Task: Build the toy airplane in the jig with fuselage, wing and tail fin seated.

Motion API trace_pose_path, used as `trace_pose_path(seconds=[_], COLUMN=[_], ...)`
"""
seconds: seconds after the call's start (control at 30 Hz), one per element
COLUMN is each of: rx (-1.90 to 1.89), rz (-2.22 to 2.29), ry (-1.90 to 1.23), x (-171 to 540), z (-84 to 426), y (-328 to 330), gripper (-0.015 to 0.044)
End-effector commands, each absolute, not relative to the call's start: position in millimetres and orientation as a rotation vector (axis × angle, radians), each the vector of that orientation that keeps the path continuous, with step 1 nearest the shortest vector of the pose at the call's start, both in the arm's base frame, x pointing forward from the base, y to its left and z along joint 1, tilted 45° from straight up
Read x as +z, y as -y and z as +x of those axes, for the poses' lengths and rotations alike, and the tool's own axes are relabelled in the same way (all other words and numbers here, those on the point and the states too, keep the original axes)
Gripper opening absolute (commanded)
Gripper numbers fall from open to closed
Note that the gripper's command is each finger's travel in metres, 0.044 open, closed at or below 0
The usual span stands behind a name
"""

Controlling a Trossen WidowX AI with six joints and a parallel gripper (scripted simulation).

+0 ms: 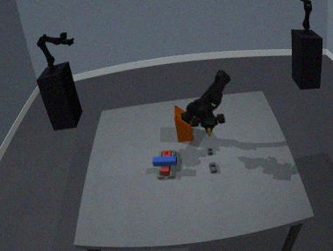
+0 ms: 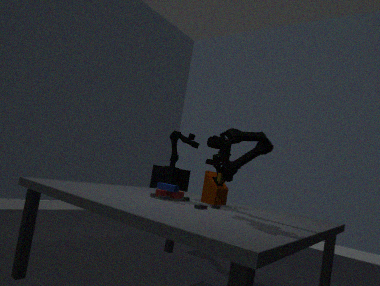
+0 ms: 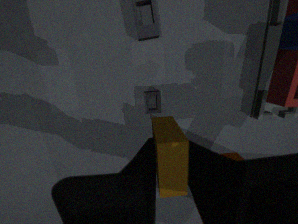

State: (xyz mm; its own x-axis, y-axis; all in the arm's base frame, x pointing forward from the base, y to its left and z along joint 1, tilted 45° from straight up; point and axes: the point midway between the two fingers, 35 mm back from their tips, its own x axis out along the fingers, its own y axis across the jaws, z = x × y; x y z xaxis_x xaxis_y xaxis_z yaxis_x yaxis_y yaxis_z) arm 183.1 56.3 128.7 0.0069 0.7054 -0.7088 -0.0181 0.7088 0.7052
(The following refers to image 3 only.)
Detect blue bar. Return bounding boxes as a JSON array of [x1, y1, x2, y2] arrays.
[[278, 12, 298, 51]]

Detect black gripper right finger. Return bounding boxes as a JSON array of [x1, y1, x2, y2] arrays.
[[187, 140, 298, 224]]

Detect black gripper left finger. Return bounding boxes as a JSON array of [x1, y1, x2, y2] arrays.
[[51, 138, 156, 224]]

